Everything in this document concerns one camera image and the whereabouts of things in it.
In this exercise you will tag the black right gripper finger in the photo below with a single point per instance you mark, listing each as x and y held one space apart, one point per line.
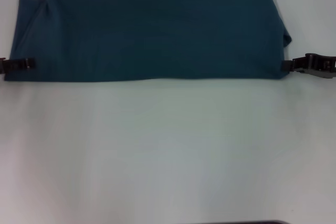
302 65

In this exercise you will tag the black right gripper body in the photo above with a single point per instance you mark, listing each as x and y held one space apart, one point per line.
333 68

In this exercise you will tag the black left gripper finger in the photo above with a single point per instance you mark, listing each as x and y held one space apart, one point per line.
19 64

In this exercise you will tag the teal FREE print T-shirt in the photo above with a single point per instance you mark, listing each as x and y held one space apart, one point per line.
152 32

